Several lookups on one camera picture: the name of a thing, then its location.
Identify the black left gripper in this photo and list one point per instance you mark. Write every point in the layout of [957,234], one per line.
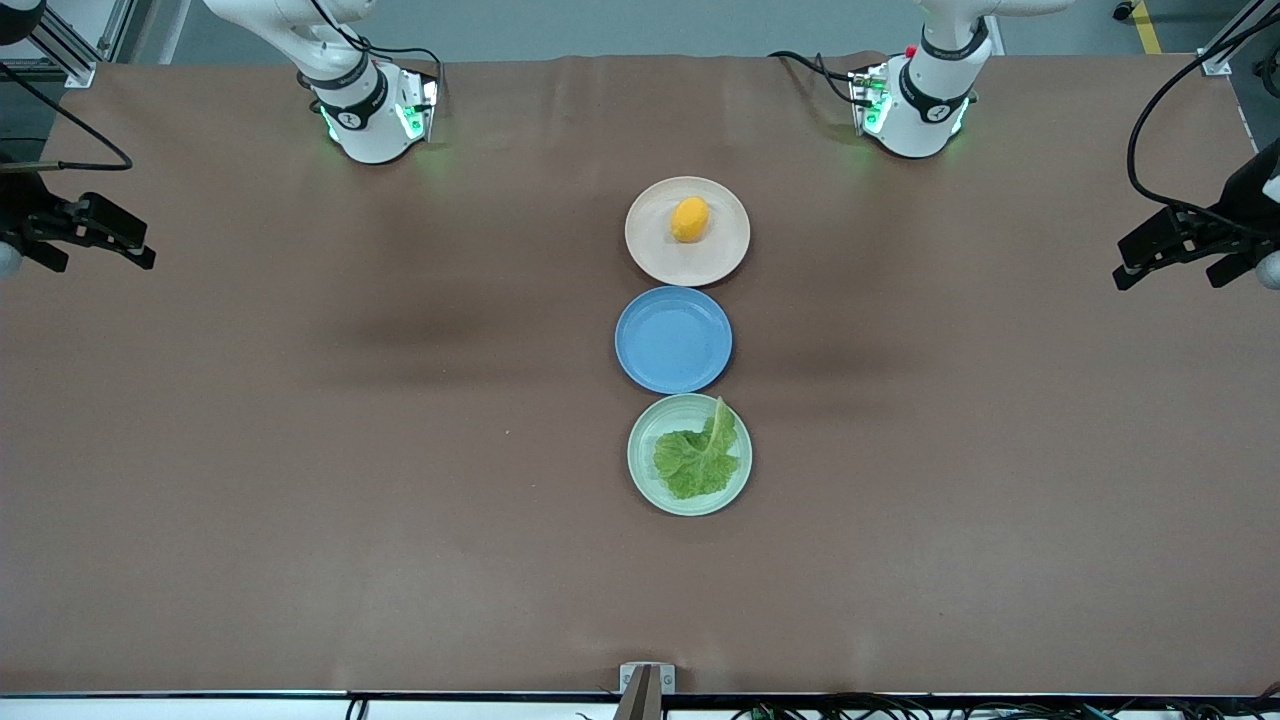
[1243,208]

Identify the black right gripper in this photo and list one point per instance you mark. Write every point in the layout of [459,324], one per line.
[22,210]

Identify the yellow lemon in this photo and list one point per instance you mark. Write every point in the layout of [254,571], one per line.
[690,220]

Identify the green lettuce leaf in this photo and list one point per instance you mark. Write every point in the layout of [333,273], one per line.
[695,465]

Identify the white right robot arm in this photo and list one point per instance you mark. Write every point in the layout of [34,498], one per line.
[370,130]

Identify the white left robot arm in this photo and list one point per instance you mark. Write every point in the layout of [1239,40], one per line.
[925,110]

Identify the yellow floor tape strip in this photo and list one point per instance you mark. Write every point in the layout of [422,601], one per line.
[1148,30]

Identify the brown table cover sheet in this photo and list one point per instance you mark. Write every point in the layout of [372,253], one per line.
[300,450]

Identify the beige pink round plate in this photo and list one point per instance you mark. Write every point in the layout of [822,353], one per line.
[700,262]

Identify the blue round plate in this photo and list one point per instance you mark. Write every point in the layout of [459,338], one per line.
[672,340]

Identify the pale green round plate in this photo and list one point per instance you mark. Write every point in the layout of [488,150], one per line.
[665,415]

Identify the aluminium frame profile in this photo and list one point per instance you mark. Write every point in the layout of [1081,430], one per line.
[1215,63]
[80,72]

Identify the grey metal bracket plate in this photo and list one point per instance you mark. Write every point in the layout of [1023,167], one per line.
[668,678]

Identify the grey camera mount pole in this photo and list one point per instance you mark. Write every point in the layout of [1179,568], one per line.
[640,700]

